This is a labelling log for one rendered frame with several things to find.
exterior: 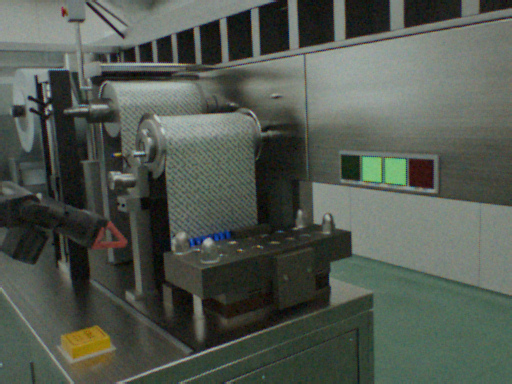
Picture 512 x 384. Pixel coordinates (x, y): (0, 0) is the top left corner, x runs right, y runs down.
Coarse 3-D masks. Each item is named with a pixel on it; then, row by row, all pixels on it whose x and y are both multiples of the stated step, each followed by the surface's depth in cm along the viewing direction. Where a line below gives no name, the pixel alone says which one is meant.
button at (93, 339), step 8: (88, 328) 97; (96, 328) 97; (64, 336) 94; (72, 336) 94; (80, 336) 94; (88, 336) 94; (96, 336) 94; (104, 336) 94; (64, 344) 93; (72, 344) 91; (80, 344) 91; (88, 344) 91; (96, 344) 92; (104, 344) 93; (72, 352) 90; (80, 352) 91; (88, 352) 91
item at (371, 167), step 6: (366, 162) 107; (372, 162) 106; (378, 162) 104; (366, 168) 107; (372, 168) 106; (378, 168) 104; (366, 174) 107; (372, 174) 106; (378, 174) 105; (366, 180) 108; (372, 180) 106; (378, 180) 105
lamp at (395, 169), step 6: (390, 162) 102; (396, 162) 101; (402, 162) 99; (390, 168) 102; (396, 168) 101; (402, 168) 100; (390, 174) 102; (396, 174) 101; (402, 174) 100; (390, 180) 102; (396, 180) 101; (402, 180) 100
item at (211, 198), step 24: (168, 168) 112; (192, 168) 115; (216, 168) 119; (240, 168) 123; (168, 192) 112; (192, 192) 116; (216, 192) 119; (240, 192) 123; (192, 216) 116; (216, 216) 120; (240, 216) 124
